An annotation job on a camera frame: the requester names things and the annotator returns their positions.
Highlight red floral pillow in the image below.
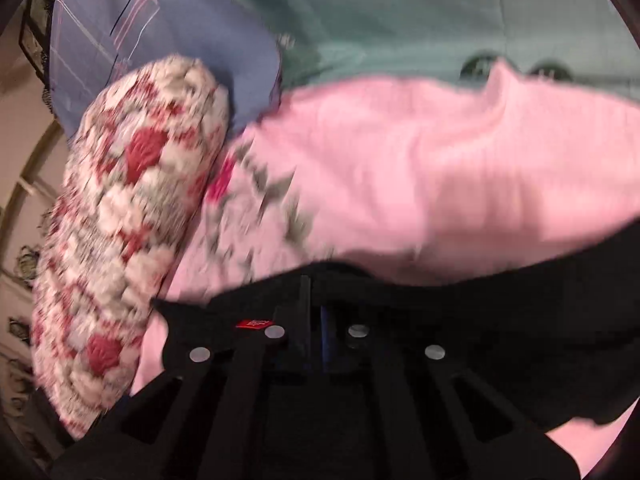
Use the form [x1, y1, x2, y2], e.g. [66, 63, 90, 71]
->
[30, 55, 233, 442]

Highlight teal printed quilt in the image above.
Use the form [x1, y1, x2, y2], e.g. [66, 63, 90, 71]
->
[175, 0, 637, 92]

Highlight black pants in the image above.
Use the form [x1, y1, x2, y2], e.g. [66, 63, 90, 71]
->
[150, 232, 640, 480]

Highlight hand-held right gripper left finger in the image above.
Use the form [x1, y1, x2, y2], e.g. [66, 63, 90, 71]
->
[50, 275, 314, 480]

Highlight blue plaid pillow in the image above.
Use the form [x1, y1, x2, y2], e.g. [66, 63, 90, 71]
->
[47, 0, 285, 137]

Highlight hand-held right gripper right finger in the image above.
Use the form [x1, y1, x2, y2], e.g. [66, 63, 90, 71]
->
[319, 304, 582, 480]

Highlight pink floral bedsheet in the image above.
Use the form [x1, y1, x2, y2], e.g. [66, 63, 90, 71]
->
[130, 60, 640, 480]

